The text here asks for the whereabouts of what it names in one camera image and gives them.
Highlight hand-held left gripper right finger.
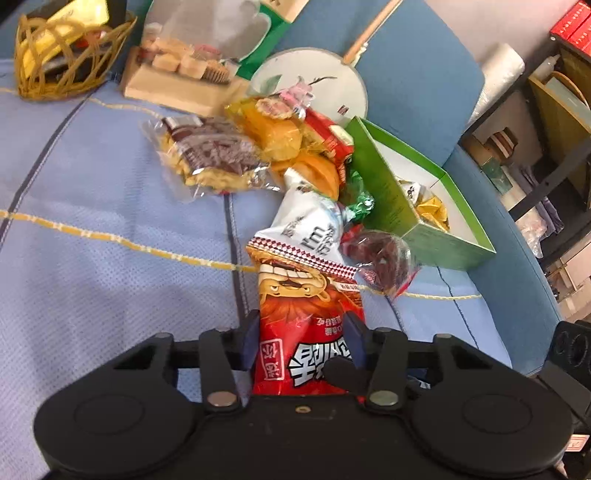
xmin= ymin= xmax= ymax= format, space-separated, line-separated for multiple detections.
xmin=323 ymin=312 xmax=498 ymax=409

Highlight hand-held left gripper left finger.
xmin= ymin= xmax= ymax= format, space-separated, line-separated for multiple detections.
xmin=110 ymin=310 xmax=260 ymax=413

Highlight red cartoon face snack packet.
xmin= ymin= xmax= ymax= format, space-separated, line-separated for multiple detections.
xmin=246 ymin=231 xmax=368 ymax=398

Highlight green cardboard box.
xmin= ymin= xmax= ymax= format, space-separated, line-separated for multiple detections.
xmin=345 ymin=116 xmax=498 ymax=271

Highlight dark red candy clear wrapper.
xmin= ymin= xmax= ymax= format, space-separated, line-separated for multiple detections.
xmin=339 ymin=230 xmax=422 ymax=297

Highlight green snack packet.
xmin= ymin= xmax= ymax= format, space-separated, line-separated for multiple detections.
xmin=341 ymin=172 xmax=376 ymax=228

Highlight yellow snack packet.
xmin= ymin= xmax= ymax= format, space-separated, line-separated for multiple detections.
xmin=413 ymin=194 xmax=451 ymax=232

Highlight small white packet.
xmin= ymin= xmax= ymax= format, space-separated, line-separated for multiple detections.
xmin=399 ymin=180 xmax=432 ymax=202

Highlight orange bread packet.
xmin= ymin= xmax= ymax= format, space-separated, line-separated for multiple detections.
xmin=270 ymin=154 xmax=343 ymax=198

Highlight black metal rack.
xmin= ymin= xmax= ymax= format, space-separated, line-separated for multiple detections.
xmin=459 ymin=32 xmax=591 ymax=319

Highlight light blue blanket yellow stripes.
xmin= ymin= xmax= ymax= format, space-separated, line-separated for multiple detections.
xmin=0 ymin=58 xmax=514 ymax=480

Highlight brown and yellow chips bag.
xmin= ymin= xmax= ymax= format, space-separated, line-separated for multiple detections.
xmin=142 ymin=115 xmax=283 ymax=203

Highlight yellow bread packet red label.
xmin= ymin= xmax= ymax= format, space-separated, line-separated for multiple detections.
xmin=225 ymin=96 xmax=306 ymax=163

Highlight yellow flat box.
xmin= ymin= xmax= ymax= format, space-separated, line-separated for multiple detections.
xmin=527 ymin=71 xmax=591 ymax=178

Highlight pink snack packet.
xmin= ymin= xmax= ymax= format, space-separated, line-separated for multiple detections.
xmin=277 ymin=78 xmax=315 ymax=112

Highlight blue sofa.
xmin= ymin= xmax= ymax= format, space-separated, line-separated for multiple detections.
xmin=259 ymin=0 xmax=563 ymax=376

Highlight clear plastic roll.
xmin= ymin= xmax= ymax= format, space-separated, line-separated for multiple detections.
xmin=465 ymin=43 xmax=527 ymax=136

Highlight paper bag with grain print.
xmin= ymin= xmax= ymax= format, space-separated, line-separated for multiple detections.
xmin=122 ymin=0 xmax=311 ymax=117

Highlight white bottle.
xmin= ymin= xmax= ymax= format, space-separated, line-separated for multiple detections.
xmin=531 ymin=53 xmax=562 ymax=87

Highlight yellow wicker basket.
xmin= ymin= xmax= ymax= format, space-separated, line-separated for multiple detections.
xmin=14 ymin=8 xmax=139 ymax=101

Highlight red boxes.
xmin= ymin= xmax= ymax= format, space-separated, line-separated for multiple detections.
xmin=549 ymin=0 xmax=591 ymax=52

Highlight round floral fan wooden handle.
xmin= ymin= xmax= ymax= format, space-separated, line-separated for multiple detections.
xmin=249 ymin=0 xmax=403 ymax=134

